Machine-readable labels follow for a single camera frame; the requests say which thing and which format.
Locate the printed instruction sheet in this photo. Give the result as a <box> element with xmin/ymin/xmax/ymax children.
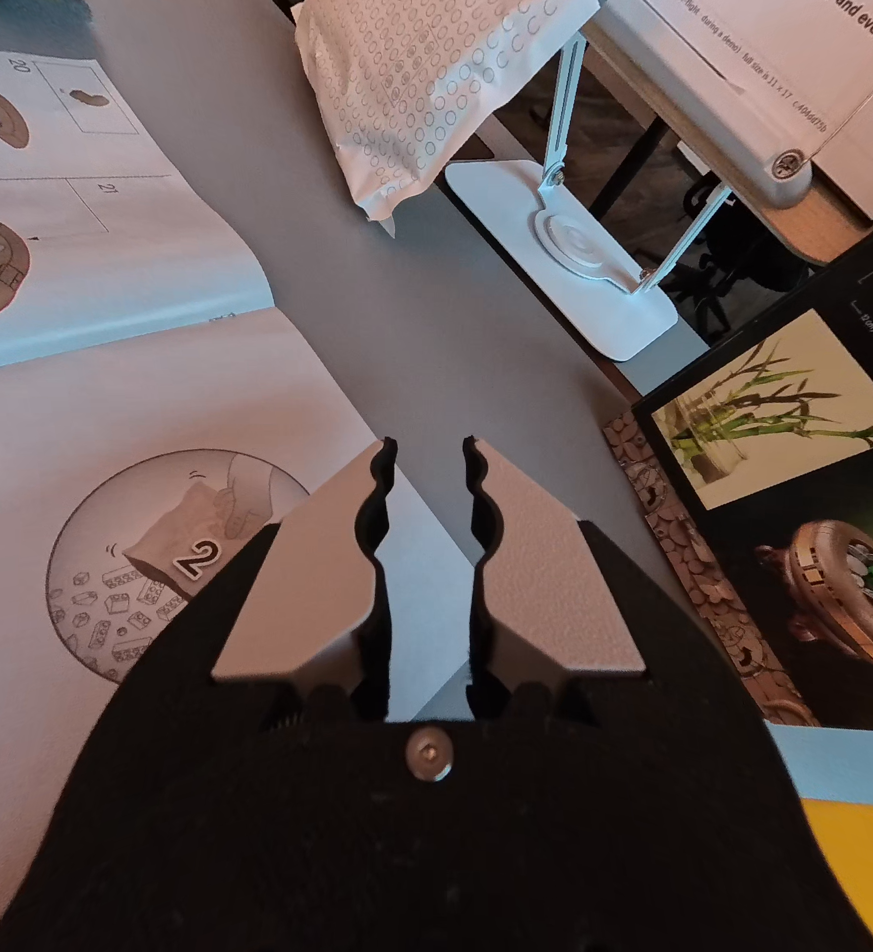
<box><xmin>640</xmin><ymin>0</ymin><xmax>873</xmax><ymax>220</ymax></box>

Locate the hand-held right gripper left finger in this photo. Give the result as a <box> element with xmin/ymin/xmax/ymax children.
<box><xmin>212</xmin><ymin>436</ymin><xmax>400</xmax><ymax>721</ymax></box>

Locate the building instruction booklet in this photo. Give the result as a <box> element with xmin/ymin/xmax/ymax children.
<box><xmin>0</xmin><ymin>45</ymin><xmax>482</xmax><ymax>938</ymax></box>

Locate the white numbered paper bag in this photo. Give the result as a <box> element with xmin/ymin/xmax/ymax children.
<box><xmin>291</xmin><ymin>0</ymin><xmax>602</xmax><ymax>224</ymax></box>

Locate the pale flat sheet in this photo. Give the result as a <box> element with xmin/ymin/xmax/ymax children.
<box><xmin>767</xmin><ymin>720</ymin><xmax>873</xmax><ymax>806</ymax></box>

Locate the grey desk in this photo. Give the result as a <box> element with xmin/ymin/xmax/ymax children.
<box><xmin>83</xmin><ymin>0</ymin><xmax>727</xmax><ymax>722</ymax></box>

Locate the black office chair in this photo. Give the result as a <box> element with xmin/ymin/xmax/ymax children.
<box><xmin>659</xmin><ymin>182</ymin><xmax>813</xmax><ymax>339</ymax></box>

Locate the black bamboo picture box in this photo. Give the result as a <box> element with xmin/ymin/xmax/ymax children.
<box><xmin>601</xmin><ymin>216</ymin><xmax>873</xmax><ymax>733</ymax></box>

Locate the white folding stand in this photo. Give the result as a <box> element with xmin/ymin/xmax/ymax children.
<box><xmin>444</xmin><ymin>33</ymin><xmax>736</xmax><ymax>364</ymax></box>

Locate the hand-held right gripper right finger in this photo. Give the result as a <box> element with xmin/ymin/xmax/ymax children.
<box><xmin>462</xmin><ymin>435</ymin><xmax>647</xmax><ymax>721</ymax></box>

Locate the white clip with screw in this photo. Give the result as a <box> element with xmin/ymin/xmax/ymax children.
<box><xmin>769</xmin><ymin>149</ymin><xmax>814</xmax><ymax>205</ymax></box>

